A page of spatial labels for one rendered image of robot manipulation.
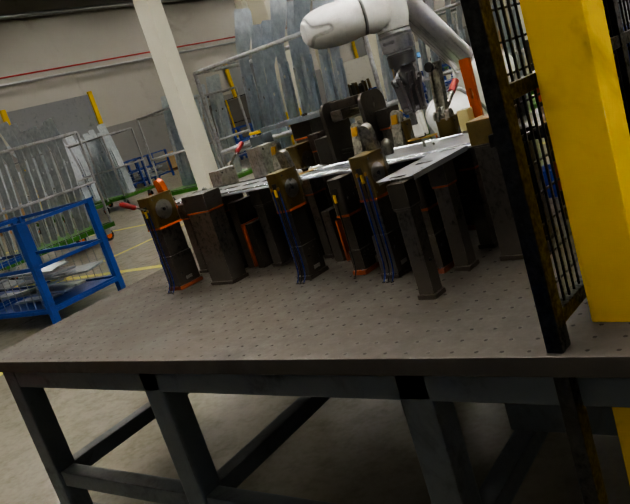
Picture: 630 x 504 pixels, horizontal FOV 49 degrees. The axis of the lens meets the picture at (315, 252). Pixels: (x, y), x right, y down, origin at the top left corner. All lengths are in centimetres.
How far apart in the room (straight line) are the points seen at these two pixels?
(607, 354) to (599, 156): 32
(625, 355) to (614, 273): 16
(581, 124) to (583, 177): 9
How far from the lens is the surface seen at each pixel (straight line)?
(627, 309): 131
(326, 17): 189
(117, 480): 248
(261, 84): 706
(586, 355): 122
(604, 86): 122
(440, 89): 209
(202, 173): 602
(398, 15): 193
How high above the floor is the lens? 123
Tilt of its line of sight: 13 degrees down
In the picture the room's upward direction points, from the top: 18 degrees counter-clockwise
